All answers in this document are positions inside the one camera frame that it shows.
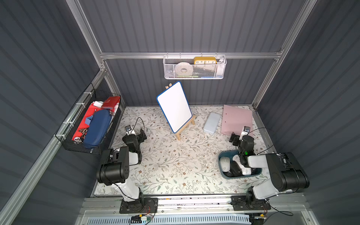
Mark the teal plastic storage box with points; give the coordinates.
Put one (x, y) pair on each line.
(222, 173)

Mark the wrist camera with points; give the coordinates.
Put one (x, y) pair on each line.
(128, 129)
(245, 132)

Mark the navy blue pouch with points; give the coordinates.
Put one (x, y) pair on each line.
(97, 129)

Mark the pink folder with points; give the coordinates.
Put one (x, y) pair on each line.
(235, 119)

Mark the light blue pencil case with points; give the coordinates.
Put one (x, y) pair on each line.
(212, 122)

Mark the black wire wall basket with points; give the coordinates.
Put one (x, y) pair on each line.
(64, 135)

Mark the light grey computer mouse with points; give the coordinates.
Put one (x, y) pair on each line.
(225, 164)

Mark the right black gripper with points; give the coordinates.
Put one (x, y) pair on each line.
(235, 138)

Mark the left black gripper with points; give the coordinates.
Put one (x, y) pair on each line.
(140, 135)

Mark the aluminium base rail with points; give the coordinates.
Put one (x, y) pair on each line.
(194, 204)

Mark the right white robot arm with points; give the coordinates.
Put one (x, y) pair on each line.
(286, 174)

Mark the floral table mat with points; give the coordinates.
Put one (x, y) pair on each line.
(185, 166)

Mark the yellow clock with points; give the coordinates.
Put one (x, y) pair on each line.
(205, 60)

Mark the white tape roll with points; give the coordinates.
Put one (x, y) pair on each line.
(183, 69)

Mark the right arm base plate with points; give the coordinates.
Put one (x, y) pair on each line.
(243, 203)

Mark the white wire wall basket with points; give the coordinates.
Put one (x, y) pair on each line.
(201, 72)

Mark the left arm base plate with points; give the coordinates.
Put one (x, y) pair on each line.
(140, 206)

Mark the white board blue frame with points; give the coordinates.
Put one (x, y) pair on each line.
(174, 107)

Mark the red box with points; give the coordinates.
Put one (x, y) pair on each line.
(111, 104)

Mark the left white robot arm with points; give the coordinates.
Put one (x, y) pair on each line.
(114, 168)

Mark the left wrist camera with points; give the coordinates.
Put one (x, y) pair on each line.
(128, 129)

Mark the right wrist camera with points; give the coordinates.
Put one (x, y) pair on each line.
(245, 132)

